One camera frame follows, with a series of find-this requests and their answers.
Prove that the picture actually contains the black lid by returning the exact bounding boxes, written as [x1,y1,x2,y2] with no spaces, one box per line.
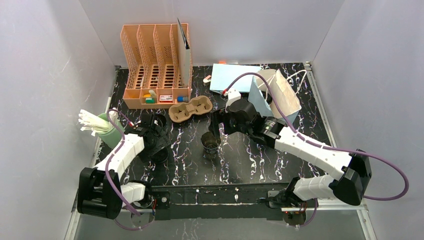
[150,149,169,164]

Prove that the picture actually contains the black cup with shiny contents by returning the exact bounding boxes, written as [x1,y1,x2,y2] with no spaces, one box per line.
[200,131,221,154]

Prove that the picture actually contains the light blue paper bag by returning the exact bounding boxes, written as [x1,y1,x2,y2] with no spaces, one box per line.
[209,63,262,93]
[247,69,302,123]

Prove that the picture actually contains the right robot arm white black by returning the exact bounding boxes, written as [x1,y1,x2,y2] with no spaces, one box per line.
[209,99,372,206]

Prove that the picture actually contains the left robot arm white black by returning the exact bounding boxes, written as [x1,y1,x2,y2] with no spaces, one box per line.
[77,120,171,220]

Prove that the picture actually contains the black cup upright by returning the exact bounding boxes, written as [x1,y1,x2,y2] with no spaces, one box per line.
[152,114,168,132]

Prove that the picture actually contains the green yellow small items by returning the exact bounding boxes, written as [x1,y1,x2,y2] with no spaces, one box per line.
[142,89,157,104]

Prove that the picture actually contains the green straw holder cup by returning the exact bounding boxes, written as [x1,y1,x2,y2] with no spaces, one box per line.
[95,111,125,149]

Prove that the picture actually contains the small red white box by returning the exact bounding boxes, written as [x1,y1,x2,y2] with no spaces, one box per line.
[159,94,173,103]

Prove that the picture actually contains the blue cap small item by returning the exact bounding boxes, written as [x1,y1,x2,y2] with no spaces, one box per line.
[177,96,190,103]

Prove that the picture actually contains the flat light blue paper bag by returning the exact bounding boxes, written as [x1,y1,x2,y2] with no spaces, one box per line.
[209,63,262,93]

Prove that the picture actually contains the grey folder in organizer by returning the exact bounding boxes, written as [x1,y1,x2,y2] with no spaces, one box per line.
[177,18,192,88]

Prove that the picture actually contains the orange plastic file organizer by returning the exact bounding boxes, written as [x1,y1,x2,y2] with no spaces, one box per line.
[120,23,193,109]

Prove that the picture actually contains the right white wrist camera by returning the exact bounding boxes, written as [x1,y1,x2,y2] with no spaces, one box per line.
[222,87,242,107]

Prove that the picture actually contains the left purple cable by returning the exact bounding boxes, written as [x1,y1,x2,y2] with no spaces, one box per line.
[105,108,147,232]

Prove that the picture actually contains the purple cable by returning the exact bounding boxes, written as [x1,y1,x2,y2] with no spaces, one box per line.
[222,72,410,228]
[105,108,147,232]

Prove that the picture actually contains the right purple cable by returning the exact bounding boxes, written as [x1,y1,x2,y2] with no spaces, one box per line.
[222,72,410,228]

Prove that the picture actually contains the black base rail bar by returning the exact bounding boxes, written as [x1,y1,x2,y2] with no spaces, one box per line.
[120,180,334,221]

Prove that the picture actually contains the aluminium frame rail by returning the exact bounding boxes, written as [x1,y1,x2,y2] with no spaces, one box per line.
[65,199,376,240]

